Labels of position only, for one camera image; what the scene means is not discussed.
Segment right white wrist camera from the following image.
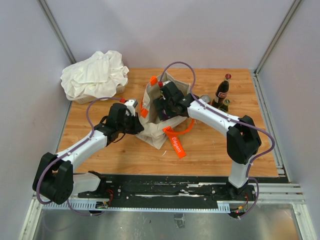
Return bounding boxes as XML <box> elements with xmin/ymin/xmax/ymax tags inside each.
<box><xmin>158</xmin><ymin>80</ymin><xmax>171</xmax><ymax>88</ymax></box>

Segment canvas bag orange handles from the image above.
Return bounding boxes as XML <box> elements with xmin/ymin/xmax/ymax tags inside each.
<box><xmin>136</xmin><ymin>72</ymin><xmax>195</xmax><ymax>159</ymax></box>

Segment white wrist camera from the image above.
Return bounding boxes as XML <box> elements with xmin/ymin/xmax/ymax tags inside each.
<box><xmin>158</xmin><ymin>80</ymin><xmax>171</xmax><ymax>88</ymax></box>
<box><xmin>120</xmin><ymin>98</ymin><xmax>138</xmax><ymax>117</ymax></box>

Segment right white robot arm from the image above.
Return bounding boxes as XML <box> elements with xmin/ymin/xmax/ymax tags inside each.
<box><xmin>153</xmin><ymin>81</ymin><xmax>262</xmax><ymax>200</ymax></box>

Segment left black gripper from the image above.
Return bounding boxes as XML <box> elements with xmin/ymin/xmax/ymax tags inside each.
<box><xmin>118</xmin><ymin>111</ymin><xmax>144</xmax><ymax>135</ymax></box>

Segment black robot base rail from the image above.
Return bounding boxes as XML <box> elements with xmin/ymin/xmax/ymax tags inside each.
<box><xmin>77</xmin><ymin>174</ymin><xmax>257</xmax><ymax>211</ymax></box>

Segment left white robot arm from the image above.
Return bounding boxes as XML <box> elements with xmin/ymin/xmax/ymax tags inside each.
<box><xmin>32</xmin><ymin>99</ymin><xmax>144</xmax><ymax>205</ymax></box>

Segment crumpled white cloth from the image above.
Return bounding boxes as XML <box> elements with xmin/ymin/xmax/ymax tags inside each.
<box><xmin>60</xmin><ymin>50</ymin><xmax>130</xmax><ymax>101</ymax></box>

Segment left aluminium frame post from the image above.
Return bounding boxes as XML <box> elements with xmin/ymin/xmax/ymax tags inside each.
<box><xmin>37</xmin><ymin>0</ymin><xmax>76</xmax><ymax>64</ymax></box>

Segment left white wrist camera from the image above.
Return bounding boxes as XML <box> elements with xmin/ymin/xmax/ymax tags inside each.
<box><xmin>120</xmin><ymin>98</ymin><xmax>138</xmax><ymax>117</ymax></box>

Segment cola glass bottle red cap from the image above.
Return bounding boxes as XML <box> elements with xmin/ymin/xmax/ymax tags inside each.
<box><xmin>211</xmin><ymin>73</ymin><xmax>232</xmax><ymax>109</ymax></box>

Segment red cola can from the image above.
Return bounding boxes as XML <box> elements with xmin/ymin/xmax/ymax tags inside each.
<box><xmin>200</xmin><ymin>94</ymin><xmax>211</xmax><ymax>104</ymax></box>

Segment green glass bottle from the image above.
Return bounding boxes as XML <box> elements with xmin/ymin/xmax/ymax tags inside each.
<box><xmin>219</xmin><ymin>99</ymin><xmax>230</xmax><ymax>113</ymax></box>

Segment right aluminium frame post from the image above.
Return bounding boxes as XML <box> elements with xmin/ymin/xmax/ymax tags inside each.
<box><xmin>253</xmin><ymin>0</ymin><xmax>304</xmax><ymax>76</ymax></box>

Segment purple soda can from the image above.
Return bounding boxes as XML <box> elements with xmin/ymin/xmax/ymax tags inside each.
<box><xmin>162</xmin><ymin>113</ymin><xmax>171</xmax><ymax>121</ymax></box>

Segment aluminium frame post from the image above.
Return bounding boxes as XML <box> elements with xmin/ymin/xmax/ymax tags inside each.
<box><xmin>37</xmin><ymin>0</ymin><xmax>76</xmax><ymax>64</ymax></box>
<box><xmin>253</xmin><ymin>0</ymin><xmax>304</xmax><ymax>76</ymax></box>

